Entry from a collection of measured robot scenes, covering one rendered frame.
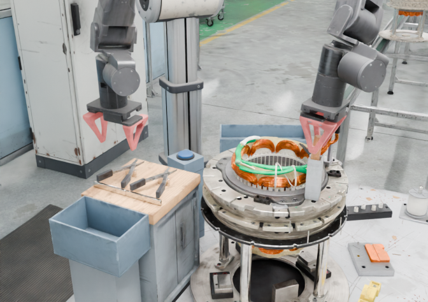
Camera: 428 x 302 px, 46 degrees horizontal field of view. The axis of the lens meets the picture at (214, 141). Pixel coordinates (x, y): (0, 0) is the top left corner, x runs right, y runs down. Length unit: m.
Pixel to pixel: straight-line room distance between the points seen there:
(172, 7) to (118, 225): 0.59
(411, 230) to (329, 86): 0.76
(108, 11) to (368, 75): 0.48
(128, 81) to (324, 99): 0.37
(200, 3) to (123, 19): 0.44
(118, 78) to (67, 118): 2.40
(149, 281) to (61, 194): 2.24
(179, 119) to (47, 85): 1.97
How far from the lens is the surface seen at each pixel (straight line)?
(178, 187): 1.14
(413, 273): 1.44
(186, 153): 1.33
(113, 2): 0.97
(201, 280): 1.29
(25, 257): 2.83
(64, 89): 3.29
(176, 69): 1.45
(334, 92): 0.94
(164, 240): 1.14
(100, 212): 1.13
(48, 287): 2.60
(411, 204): 1.64
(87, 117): 1.11
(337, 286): 1.31
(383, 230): 1.57
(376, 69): 0.89
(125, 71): 0.97
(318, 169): 1.01
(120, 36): 1.02
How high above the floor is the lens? 1.63
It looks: 24 degrees down
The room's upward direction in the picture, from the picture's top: straight up
